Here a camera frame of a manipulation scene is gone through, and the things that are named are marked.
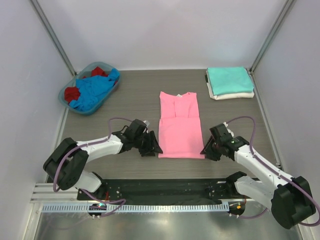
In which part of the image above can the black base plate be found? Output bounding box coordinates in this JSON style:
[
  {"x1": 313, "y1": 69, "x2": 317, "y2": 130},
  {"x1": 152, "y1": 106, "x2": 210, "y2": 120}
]
[{"x1": 91, "y1": 178, "x2": 244, "y2": 205}]

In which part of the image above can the pink t shirt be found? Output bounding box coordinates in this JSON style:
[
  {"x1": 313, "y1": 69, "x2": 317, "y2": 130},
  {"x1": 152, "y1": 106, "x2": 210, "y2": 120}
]
[{"x1": 158, "y1": 91, "x2": 204, "y2": 159}]

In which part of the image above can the purple cable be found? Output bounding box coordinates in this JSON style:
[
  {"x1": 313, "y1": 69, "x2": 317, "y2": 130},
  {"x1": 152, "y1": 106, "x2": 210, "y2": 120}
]
[
  {"x1": 223, "y1": 115, "x2": 320, "y2": 227},
  {"x1": 52, "y1": 117, "x2": 127, "y2": 217}
]

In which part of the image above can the right aluminium frame post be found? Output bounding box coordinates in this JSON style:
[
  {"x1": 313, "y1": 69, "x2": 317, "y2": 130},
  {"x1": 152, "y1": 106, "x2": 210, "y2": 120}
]
[{"x1": 248, "y1": 0, "x2": 297, "y2": 75}]

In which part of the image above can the slotted cable duct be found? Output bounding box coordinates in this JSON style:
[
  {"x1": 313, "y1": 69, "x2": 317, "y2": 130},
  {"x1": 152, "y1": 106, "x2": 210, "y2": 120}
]
[{"x1": 41, "y1": 202, "x2": 229, "y2": 214}]

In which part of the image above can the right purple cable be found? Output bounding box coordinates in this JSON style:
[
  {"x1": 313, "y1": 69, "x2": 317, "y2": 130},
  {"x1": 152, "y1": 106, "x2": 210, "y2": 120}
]
[{"x1": 223, "y1": 115, "x2": 320, "y2": 227}]

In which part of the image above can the white folded t shirt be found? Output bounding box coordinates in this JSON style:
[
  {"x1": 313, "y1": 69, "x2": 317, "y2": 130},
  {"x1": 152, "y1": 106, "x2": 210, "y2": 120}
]
[{"x1": 205, "y1": 71, "x2": 255, "y2": 101}]

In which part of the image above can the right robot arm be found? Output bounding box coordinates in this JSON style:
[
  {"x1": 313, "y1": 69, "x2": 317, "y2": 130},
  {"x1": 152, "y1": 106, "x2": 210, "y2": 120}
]
[{"x1": 201, "y1": 123, "x2": 316, "y2": 229}]

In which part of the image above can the teal folded t shirt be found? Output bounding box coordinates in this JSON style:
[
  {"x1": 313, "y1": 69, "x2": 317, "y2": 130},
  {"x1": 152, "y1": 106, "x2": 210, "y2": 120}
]
[{"x1": 207, "y1": 67, "x2": 254, "y2": 96}]

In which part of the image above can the red t shirt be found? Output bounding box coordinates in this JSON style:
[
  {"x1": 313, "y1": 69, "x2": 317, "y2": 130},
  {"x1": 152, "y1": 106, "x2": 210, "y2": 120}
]
[{"x1": 64, "y1": 66, "x2": 109, "y2": 104}]

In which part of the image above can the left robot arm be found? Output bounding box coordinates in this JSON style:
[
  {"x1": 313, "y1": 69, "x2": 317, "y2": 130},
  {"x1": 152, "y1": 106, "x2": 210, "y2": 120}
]
[{"x1": 43, "y1": 119, "x2": 163, "y2": 200}]

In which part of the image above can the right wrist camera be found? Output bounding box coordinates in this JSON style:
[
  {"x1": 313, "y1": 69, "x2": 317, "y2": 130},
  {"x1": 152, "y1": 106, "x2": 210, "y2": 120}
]
[{"x1": 223, "y1": 122, "x2": 234, "y2": 136}]

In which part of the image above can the blue t shirt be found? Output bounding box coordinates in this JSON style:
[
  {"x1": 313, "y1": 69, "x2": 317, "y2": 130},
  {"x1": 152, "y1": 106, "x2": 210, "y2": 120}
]
[{"x1": 68, "y1": 68, "x2": 120, "y2": 113}]

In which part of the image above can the blue plastic basket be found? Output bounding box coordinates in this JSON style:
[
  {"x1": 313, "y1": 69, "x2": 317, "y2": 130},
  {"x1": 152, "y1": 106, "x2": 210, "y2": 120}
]
[{"x1": 58, "y1": 61, "x2": 121, "y2": 116}]

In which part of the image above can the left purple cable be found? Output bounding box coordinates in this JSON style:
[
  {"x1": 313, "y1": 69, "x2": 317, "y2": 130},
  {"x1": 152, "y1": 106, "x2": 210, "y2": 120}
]
[{"x1": 52, "y1": 117, "x2": 127, "y2": 217}]

